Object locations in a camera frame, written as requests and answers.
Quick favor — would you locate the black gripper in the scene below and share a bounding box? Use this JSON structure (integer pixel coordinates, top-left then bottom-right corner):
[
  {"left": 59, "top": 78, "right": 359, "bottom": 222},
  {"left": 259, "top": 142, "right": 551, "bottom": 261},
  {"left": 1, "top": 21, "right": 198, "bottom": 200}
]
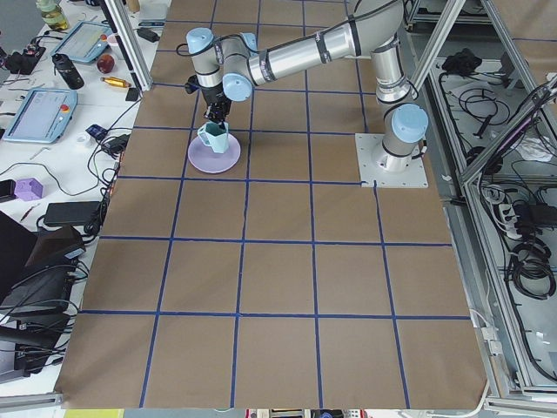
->
[{"left": 201, "top": 84, "right": 231, "bottom": 130}]

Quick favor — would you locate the mint green faceted cup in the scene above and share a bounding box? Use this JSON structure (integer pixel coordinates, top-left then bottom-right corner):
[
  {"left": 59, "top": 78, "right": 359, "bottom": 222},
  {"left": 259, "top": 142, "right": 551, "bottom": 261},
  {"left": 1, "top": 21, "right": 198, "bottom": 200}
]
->
[{"left": 197, "top": 121, "right": 229, "bottom": 153}]

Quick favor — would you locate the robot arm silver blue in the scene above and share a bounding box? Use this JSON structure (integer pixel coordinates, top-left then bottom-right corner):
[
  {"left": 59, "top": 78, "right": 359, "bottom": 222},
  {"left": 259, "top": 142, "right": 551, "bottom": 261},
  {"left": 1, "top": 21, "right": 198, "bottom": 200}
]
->
[{"left": 185, "top": 1, "right": 428, "bottom": 172}]

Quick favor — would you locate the lilac round plate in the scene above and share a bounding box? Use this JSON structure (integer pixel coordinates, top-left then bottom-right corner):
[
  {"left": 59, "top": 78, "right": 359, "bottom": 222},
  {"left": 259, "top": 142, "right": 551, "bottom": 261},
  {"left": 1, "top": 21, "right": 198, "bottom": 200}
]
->
[{"left": 187, "top": 133, "right": 241, "bottom": 174}]

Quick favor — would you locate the red apple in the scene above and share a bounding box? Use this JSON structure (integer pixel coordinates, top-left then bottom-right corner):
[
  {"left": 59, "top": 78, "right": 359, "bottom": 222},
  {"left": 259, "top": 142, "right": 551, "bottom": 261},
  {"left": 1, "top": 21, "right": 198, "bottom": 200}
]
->
[{"left": 97, "top": 54, "right": 115, "bottom": 74}]

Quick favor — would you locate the blue teach pendant far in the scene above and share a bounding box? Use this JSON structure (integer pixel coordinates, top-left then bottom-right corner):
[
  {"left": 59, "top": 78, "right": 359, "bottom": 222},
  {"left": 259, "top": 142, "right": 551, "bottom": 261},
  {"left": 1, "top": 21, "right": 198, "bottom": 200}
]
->
[{"left": 51, "top": 21, "right": 112, "bottom": 64}]

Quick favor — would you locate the blue teach pendant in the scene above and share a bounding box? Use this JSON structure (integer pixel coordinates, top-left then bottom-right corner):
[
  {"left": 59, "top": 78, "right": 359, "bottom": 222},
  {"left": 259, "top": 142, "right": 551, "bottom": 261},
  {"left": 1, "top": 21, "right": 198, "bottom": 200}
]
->
[
  {"left": 51, "top": 21, "right": 112, "bottom": 64},
  {"left": 3, "top": 88, "right": 78, "bottom": 144}
]

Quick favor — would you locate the black water bottle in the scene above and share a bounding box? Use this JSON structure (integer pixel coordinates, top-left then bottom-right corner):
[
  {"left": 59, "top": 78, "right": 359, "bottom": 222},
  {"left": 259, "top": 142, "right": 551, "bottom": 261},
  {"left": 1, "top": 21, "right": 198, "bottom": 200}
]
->
[{"left": 51, "top": 53, "right": 84, "bottom": 90}]

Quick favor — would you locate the blue teach pendant near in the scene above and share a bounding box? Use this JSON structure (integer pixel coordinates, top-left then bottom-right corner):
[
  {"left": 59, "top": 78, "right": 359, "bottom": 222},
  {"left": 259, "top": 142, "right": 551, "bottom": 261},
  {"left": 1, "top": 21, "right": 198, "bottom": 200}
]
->
[{"left": 3, "top": 88, "right": 78, "bottom": 144}]

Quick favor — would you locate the black power adapter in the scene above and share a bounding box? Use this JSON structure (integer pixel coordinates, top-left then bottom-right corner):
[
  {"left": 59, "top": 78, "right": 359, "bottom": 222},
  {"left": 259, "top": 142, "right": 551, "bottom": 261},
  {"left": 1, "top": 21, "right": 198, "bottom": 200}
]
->
[{"left": 43, "top": 201, "right": 100, "bottom": 227}]

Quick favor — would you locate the yellow liquid bottle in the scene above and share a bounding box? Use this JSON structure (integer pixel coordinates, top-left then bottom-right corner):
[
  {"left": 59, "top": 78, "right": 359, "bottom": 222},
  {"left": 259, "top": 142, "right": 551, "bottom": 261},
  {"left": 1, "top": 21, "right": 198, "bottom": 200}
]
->
[{"left": 36, "top": 0, "right": 70, "bottom": 31}]

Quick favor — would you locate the purple box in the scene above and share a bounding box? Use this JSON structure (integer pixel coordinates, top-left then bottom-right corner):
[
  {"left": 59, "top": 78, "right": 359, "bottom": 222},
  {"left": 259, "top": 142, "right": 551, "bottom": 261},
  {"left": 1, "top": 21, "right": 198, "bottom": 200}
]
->
[{"left": 14, "top": 178, "right": 44, "bottom": 201}]

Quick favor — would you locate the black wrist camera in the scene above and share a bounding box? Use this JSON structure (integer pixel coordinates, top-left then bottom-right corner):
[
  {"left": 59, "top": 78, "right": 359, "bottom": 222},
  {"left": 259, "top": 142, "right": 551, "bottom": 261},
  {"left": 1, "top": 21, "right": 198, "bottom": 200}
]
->
[{"left": 184, "top": 75, "right": 200, "bottom": 94}]

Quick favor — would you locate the yellow handled tool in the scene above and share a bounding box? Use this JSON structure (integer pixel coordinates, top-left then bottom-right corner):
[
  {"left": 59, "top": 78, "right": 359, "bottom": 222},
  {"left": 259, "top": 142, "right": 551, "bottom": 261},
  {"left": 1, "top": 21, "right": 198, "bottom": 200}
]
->
[{"left": 100, "top": 77, "right": 131, "bottom": 88}]

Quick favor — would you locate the aluminium frame post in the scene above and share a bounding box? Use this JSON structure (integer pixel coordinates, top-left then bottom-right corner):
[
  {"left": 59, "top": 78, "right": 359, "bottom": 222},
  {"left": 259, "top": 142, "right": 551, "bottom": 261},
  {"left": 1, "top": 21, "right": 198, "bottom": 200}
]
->
[{"left": 99, "top": 0, "right": 153, "bottom": 91}]

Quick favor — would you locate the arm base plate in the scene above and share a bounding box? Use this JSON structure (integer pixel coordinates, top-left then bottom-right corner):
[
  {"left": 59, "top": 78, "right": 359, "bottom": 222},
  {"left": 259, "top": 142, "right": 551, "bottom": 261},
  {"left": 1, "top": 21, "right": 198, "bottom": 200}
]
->
[{"left": 355, "top": 133, "right": 428, "bottom": 189}]

